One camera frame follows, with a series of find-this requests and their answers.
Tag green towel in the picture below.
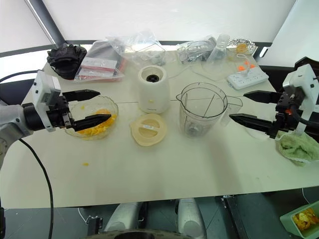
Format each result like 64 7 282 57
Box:
275 131 319 167

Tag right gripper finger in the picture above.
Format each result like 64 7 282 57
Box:
243 90 284 104
229 114 278 139

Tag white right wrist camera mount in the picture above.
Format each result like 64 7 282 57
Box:
282 63 319 137

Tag black table frame leg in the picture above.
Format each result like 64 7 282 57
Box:
221 195 248 239

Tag black window frame bar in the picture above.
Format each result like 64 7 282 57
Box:
24 0 67 48

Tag textured glass dish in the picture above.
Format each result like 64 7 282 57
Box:
227 38 258 56

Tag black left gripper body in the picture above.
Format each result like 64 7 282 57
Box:
46 93 76 130

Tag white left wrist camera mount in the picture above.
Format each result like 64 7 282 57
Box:
31 70 62 132

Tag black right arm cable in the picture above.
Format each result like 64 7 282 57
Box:
290 104 319 126

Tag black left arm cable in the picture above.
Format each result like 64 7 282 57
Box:
0 70 55 239

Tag white power strip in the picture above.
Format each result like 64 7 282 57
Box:
226 68 270 91

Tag orange plug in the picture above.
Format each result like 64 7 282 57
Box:
236 62 256 73

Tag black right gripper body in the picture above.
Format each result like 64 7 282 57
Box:
275 92 300 133

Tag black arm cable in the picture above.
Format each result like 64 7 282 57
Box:
290 104 319 126
0 70 55 239

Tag clear plastic blender jar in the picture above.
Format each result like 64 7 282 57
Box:
175 81 243 139

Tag clear bag with cables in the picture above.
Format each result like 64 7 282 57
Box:
176 36 218 64

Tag clear conical plastic flask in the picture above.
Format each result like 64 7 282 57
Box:
206 34 231 73

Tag green waste bin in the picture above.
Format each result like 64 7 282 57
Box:
279 200 319 239

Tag orange peels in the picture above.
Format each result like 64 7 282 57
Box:
292 207 318 231

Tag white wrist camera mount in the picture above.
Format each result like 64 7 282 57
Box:
31 70 62 132
282 63 319 137

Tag cream blender motor base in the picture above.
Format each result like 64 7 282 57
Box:
137 65 171 115

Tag bag with red packets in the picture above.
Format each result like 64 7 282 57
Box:
74 39 126 83

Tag silver rounded shape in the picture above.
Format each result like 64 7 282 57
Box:
177 198 208 239
104 202 141 233

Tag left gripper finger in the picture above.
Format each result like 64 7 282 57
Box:
72 114 112 133
62 89 101 103

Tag black crumpled cloth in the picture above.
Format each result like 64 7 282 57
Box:
46 42 88 81

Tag cream blender lid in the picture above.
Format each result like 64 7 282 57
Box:
129 113 167 147

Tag glass bowl with mango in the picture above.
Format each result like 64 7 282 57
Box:
63 95 119 141

